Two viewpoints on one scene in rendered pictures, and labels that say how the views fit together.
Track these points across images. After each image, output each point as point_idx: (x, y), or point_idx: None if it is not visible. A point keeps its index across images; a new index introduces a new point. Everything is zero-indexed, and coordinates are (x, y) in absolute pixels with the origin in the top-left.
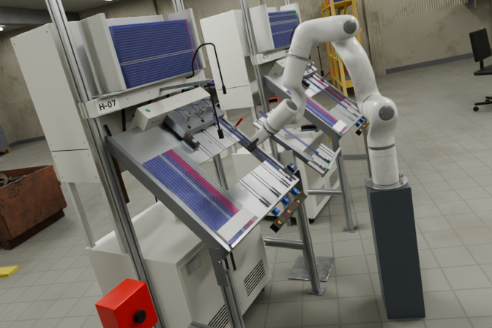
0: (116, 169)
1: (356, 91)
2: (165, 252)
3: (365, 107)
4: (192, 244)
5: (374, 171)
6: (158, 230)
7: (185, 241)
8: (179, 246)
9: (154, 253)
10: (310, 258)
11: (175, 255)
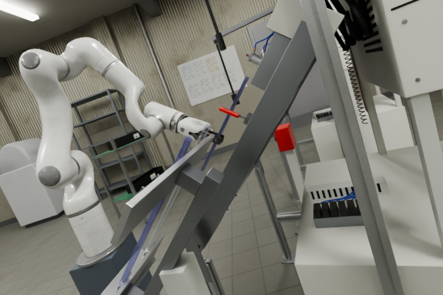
0: (356, 72)
1: (71, 139)
2: (331, 165)
3: (80, 156)
4: (310, 176)
5: (110, 224)
6: (387, 172)
7: (322, 175)
8: (323, 171)
9: (341, 161)
10: None
11: (315, 166)
